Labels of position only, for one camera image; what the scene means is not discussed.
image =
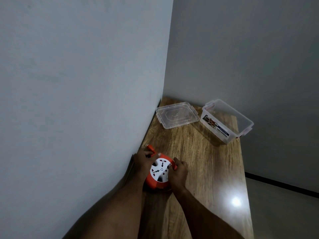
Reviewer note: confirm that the person's left hand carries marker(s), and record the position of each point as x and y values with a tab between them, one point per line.
142	163

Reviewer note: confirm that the wooden table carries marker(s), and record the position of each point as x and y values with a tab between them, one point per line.
194	176

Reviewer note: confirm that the person's right fingers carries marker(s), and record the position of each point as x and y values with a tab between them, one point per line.
175	164

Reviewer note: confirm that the clear plastic storage container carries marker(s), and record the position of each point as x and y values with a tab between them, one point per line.
225	121

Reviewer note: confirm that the person's right hand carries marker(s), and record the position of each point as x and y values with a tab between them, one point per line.
177	177

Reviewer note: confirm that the person's right forearm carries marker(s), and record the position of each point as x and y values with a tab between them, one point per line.
201	216

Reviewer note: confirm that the person's left forearm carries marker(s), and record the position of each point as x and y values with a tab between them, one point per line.
112	209

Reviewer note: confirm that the person's left thumb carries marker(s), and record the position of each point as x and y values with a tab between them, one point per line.
155	155

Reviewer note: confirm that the clear plastic container lid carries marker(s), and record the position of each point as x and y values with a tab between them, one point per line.
177	115

